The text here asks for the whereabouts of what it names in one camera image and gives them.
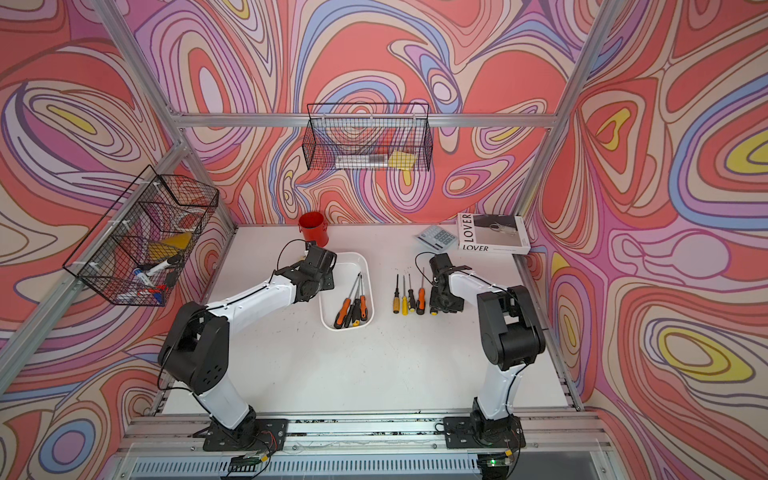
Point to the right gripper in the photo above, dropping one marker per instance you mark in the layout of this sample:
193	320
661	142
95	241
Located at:
438	306

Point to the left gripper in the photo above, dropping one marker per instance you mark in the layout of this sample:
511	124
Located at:
329	279

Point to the white plastic storage box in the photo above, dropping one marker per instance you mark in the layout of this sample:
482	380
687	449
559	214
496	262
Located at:
347	266

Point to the brown handle screwdriver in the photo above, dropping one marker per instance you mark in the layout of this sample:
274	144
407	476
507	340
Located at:
396	305

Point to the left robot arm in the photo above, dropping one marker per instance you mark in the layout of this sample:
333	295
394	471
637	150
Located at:
197	347

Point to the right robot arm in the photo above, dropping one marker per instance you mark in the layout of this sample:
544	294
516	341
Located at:
511	337

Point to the orange screwdriver in box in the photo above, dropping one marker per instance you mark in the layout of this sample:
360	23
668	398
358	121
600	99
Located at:
343	313

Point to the red metal cup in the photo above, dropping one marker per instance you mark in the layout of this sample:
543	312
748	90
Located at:
314	228

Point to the grey calculator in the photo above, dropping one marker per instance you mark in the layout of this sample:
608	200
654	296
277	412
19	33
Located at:
437	238

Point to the white Lover book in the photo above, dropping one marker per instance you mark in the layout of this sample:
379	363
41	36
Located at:
492	234

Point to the white marker left basket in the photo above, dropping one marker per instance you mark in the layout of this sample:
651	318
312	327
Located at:
146	273

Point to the yellow sponge in basket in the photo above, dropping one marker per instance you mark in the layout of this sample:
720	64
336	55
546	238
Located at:
402	160

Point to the yellow item left basket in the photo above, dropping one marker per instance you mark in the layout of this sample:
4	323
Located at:
169	247

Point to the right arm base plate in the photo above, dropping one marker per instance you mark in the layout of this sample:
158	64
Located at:
471	432

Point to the black wire basket back wall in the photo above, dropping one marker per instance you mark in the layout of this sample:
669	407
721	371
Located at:
362	135

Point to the black wire basket wall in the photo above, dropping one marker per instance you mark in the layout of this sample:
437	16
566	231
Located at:
362	135
153	207

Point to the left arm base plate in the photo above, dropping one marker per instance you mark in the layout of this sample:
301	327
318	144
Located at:
253	434

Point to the black wire basket left wall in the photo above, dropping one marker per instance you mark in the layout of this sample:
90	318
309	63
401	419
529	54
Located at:
153	207

